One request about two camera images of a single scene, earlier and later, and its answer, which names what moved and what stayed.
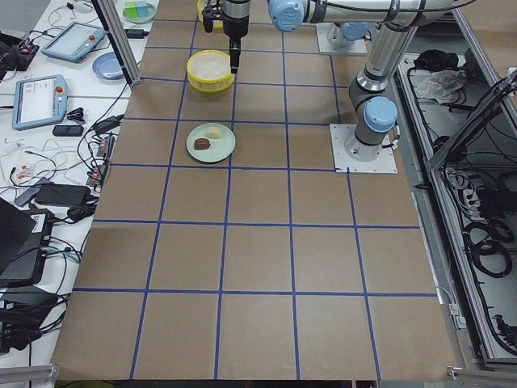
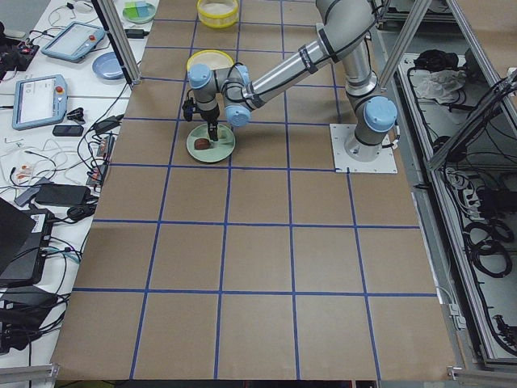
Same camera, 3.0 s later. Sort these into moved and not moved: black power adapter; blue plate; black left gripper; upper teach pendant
Moved: black left gripper
Not moved: black power adapter; blue plate; upper teach pendant
